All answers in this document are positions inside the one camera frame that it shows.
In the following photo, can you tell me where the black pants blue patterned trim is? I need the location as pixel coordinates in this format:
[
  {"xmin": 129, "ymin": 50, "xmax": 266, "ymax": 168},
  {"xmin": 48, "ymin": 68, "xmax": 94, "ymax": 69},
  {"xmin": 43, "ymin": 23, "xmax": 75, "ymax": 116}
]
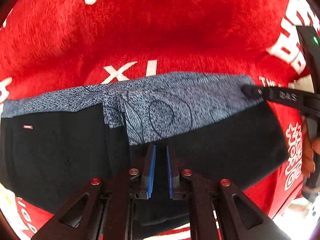
[{"xmin": 1, "ymin": 72, "xmax": 287, "ymax": 239}]

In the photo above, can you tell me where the person's right hand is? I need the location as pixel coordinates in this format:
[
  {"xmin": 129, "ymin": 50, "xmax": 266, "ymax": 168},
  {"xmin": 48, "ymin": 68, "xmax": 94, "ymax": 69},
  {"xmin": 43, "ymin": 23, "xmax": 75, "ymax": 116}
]
[{"xmin": 301, "ymin": 116, "xmax": 320, "ymax": 178}]

